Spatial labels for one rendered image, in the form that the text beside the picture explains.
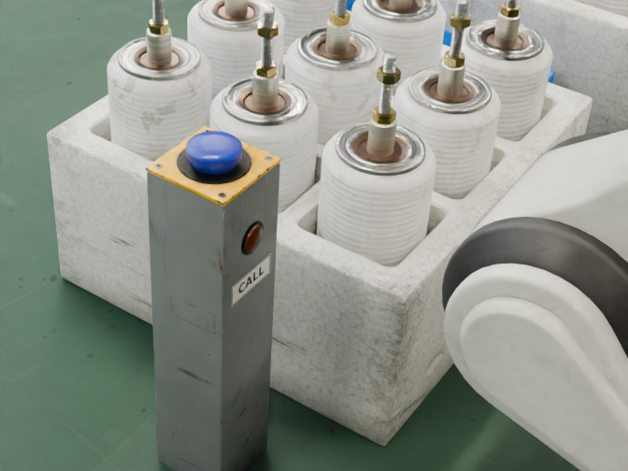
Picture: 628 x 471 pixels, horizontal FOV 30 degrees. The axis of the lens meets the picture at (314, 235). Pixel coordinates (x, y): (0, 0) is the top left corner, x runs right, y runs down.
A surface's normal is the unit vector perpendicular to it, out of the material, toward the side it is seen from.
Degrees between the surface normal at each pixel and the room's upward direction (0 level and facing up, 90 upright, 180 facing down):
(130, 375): 0
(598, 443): 90
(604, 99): 90
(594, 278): 50
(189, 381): 90
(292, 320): 90
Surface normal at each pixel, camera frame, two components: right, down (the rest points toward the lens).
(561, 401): -0.54, 0.50
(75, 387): 0.06, -0.78
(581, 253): -0.27, -0.17
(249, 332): 0.83, 0.38
